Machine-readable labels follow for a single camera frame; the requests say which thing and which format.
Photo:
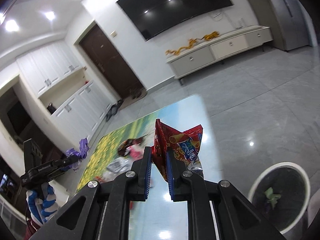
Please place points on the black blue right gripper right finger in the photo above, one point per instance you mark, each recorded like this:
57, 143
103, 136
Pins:
215, 210

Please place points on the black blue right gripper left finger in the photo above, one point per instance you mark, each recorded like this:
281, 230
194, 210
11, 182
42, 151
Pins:
101, 211

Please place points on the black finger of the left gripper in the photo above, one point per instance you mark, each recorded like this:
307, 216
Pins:
68, 163

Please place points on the purple wrapper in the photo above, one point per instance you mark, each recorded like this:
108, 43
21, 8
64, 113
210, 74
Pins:
82, 152

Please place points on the red snack bag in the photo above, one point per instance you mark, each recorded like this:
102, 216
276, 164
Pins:
185, 146

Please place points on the white round trash bin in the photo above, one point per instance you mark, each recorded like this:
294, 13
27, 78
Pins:
281, 194

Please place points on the blue white gloved hand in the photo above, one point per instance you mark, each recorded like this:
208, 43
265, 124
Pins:
42, 210

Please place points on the white printed plastic bag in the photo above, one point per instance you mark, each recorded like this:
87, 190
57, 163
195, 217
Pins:
119, 165

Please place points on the dark brown snack wrapper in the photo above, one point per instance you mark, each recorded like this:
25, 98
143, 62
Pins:
122, 148

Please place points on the pink wrapper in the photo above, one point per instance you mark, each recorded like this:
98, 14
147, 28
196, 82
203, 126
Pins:
136, 152

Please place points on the grey slippers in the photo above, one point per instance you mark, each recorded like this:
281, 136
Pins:
114, 109

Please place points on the brown door mat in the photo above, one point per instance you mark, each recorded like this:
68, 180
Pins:
135, 96

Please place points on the white shoe cabinet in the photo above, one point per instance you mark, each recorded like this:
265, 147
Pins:
72, 97

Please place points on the dark brown entrance door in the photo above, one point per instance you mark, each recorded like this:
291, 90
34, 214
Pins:
109, 62

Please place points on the white TV cabinet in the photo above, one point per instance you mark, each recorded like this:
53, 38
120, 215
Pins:
218, 49

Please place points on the golden dragon ornament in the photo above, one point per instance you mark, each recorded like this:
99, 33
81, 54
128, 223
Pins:
192, 42

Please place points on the grey refrigerator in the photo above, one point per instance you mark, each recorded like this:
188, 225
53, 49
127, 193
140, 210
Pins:
295, 25

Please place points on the wall-mounted black television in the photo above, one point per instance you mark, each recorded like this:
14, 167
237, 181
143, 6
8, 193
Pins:
152, 17

